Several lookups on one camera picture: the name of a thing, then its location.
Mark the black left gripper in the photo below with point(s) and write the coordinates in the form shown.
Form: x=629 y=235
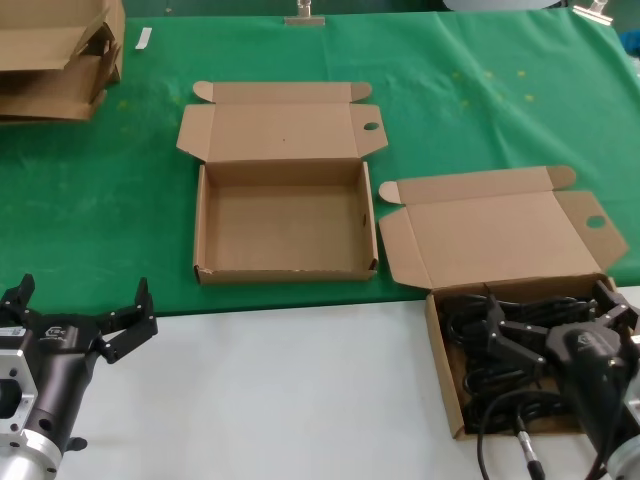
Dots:
x=62 y=350

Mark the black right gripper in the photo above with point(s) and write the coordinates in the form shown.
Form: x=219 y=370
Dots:
x=590 y=370

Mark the open cardboard box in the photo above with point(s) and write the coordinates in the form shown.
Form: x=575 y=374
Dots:
x=500 y=235
x=280 y=130

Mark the stacked cardboard box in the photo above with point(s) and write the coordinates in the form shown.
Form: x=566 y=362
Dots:
x=30 y=97
x=30 y=15

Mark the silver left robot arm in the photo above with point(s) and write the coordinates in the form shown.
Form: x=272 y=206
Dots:
x=25 y=460

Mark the metal table clamp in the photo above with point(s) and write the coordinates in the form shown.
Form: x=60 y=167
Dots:
x=595 y=12
x=304 y=19

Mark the green table cloth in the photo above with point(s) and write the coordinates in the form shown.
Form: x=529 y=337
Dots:
x=450 y=100

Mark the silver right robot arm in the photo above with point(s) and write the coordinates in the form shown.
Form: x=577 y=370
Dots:
x=627 y=462

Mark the silver left camera mount bracket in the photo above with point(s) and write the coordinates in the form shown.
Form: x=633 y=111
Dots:
x=17 y=380

